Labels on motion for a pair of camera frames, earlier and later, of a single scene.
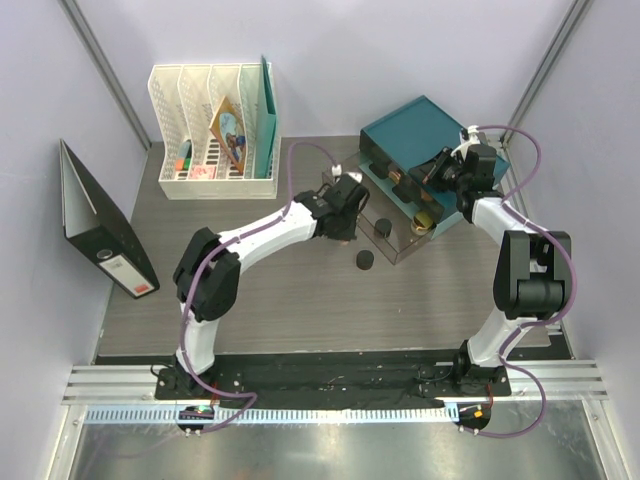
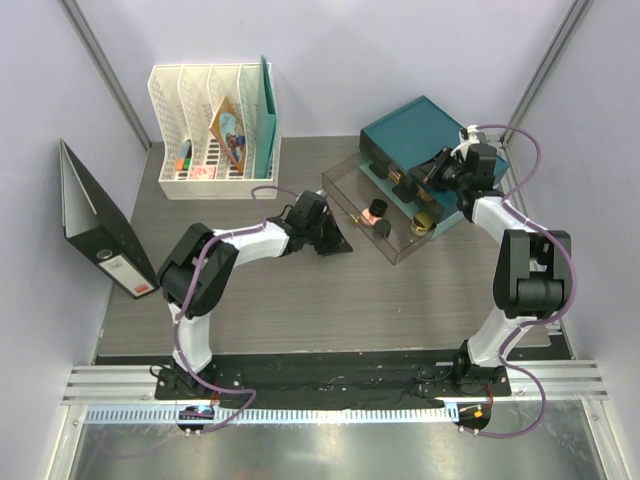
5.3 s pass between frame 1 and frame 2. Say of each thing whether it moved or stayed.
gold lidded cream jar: stayed
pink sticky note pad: stayed
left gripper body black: moved
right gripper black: stayed
